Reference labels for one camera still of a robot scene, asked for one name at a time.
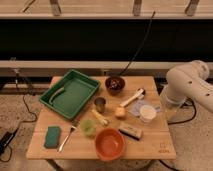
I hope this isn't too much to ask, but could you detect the white plastic cup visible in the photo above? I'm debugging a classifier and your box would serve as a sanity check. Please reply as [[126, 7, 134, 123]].
[[139, 105, 157, 123]]

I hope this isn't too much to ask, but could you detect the whiteboard eraser block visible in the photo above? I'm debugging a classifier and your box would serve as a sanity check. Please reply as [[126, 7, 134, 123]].
[[119, 122, 143, 140]]

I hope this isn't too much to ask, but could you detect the yellow round fruit toy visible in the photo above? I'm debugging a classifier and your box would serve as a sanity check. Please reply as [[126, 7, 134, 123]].
[[115, 107, 126, 119]]

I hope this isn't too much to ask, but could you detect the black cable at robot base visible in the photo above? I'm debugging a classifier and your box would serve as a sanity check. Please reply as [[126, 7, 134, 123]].
[[167, 98, 198, 126]]

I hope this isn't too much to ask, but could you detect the orange red bowl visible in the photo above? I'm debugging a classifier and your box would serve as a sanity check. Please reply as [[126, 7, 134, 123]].
[[94, 128, 126, 161]]

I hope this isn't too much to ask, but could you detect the teal green sponge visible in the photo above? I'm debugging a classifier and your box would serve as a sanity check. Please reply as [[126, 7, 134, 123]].
[[44, 126, 61, 149]]

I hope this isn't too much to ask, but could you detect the black cable on left floor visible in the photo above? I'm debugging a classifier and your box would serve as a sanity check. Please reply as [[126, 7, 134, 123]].
[[0, 73, 39, 163]]

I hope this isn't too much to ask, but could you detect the yellow banana toy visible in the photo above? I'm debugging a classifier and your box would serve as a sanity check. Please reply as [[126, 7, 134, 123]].
[[92, 109, 109, 126]]

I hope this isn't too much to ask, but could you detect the small metal cup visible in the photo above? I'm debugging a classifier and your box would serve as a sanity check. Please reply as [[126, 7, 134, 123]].
[[94, 97, 106, 113]]

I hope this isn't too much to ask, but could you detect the black hanging cable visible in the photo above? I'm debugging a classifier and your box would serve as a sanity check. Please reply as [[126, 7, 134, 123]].
[[118, 10, 157, 77]]

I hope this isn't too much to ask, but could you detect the green plastic tray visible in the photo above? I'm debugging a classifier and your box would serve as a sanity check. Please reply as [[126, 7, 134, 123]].
[[40, 70, 100, 120]]

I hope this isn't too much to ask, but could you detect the dark brown bowl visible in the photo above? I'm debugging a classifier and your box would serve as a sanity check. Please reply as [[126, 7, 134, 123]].
[[105, 76, 125, 95]]

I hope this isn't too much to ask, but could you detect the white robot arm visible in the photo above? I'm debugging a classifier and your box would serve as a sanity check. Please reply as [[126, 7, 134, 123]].
[[160, 60, 213, 121]]

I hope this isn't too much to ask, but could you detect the black power adapter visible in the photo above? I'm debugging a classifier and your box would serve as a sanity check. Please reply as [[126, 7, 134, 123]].
[[0, 132, 13, 151]]

